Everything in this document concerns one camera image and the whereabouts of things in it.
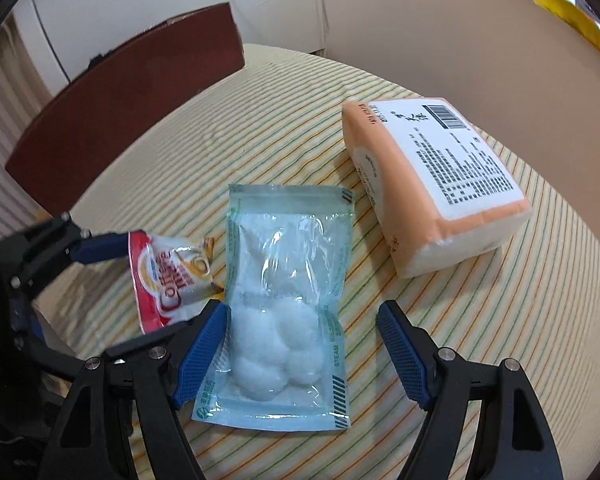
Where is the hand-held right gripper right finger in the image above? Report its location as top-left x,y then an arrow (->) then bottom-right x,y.
376,300 -> 563,480

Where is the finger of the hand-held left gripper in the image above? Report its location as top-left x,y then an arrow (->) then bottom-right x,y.
0,212 -> 131,306
10,302 -> 89,379

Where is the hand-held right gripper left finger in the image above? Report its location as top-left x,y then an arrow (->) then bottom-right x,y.
40,301 -> 229,480

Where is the red and white sachet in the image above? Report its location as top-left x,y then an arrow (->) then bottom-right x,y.
128,230 -> 224,334

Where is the clear cotton ball bag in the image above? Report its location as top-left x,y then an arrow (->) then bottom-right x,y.
192,183 -> 356,432

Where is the orange tissue pack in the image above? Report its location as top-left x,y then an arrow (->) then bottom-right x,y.
341,95 -> 534,280

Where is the yellow fruit plate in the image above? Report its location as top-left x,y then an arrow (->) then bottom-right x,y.
521,0 -> 600,67

